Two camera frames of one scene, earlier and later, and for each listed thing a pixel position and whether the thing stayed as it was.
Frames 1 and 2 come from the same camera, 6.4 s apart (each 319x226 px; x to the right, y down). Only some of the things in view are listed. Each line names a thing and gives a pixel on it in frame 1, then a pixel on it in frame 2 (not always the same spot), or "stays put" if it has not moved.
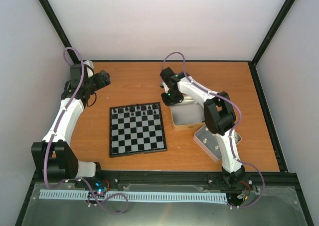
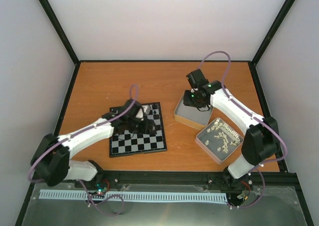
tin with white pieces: (209, 141) stays put
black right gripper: (168, 103) → (187, 102)
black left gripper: (103, 80) → (147, 128)
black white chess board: (136, 129) stays put
